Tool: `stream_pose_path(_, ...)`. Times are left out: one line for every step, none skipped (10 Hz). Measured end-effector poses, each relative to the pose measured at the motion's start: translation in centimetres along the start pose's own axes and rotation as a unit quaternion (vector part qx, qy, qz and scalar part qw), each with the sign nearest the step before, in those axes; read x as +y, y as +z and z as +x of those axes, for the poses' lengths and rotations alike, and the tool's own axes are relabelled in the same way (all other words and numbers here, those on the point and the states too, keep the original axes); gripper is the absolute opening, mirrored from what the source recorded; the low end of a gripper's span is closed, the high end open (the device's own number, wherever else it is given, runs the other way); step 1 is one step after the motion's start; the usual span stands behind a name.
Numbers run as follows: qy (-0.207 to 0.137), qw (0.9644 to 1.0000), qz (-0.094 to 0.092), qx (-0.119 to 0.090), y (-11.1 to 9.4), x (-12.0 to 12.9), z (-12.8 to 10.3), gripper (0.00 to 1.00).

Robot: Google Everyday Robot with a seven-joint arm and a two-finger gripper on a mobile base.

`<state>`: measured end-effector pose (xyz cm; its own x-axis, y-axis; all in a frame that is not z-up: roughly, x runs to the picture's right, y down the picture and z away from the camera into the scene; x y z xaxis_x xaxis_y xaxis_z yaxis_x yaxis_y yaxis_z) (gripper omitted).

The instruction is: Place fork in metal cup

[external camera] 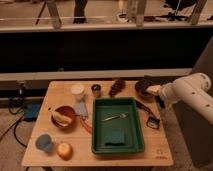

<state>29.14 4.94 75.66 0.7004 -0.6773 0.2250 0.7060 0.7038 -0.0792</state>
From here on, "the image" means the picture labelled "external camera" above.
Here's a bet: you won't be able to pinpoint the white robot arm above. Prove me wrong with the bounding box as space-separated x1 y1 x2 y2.
145 73 213 124

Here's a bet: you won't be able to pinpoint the small metal cup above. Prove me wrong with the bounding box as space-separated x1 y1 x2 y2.
91 84 101 98

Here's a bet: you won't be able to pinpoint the white plastic cup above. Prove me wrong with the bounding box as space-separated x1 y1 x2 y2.
71 84 85 101

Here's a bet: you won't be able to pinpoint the silver metal fork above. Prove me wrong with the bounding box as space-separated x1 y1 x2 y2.
102 113 129 122

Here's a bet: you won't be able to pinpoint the blue plastic cup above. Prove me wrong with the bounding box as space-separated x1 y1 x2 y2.
35 134 53 153

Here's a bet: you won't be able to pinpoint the bunch of dark grapes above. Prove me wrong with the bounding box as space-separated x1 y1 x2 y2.
109 79 126 97

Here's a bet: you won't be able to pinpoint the grey blue cloth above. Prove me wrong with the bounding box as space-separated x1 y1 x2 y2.
74 102 88 119

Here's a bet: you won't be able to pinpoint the green plastic tray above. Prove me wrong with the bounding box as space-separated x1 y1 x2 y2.
91 97 145 155

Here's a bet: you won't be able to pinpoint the red bowl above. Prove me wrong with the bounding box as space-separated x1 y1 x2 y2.
51 106 76 129

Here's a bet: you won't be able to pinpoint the blue sponge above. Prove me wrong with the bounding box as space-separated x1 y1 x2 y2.
104 131 125 146

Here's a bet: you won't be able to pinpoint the yellow banana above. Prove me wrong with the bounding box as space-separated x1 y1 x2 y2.
49 106 73 126

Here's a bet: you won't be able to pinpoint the yellow red apple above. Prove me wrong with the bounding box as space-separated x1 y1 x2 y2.
56 142 73 160

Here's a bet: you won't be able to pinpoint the blue box on floor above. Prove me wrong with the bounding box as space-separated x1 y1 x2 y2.
24 103 41 121

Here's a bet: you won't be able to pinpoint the person legs in background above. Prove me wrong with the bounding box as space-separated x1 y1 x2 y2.
73 0 88 24

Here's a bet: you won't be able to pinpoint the black office chair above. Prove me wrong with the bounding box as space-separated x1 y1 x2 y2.
159 0 198 21

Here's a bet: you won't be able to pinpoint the red handled utensil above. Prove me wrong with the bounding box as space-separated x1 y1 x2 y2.
80 116 92 134

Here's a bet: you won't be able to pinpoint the black handled peeler tool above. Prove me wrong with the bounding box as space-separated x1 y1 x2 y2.
136 100 160 130

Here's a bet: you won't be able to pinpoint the black floor cables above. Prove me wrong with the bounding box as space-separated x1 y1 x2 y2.
0 83 28 148

